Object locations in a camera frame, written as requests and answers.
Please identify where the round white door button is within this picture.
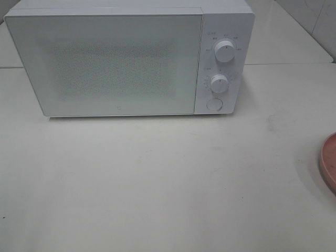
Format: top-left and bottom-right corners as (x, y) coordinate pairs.
(206, 98), (223, 111)

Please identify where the white microwave door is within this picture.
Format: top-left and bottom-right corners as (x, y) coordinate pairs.
(6, 15), (202, 117)

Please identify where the pink round plate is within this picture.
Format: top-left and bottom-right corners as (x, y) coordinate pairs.
(319, 133), (336, 194)

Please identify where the lower white timer knob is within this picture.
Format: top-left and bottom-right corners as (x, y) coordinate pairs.
(210, 74), (229, 93)

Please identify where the upper white power knob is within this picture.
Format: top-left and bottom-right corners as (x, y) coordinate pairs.
(214, 39), (236, 63)

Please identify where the white microwave oven body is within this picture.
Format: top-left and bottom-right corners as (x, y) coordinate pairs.
(4, 1), (255, 116)

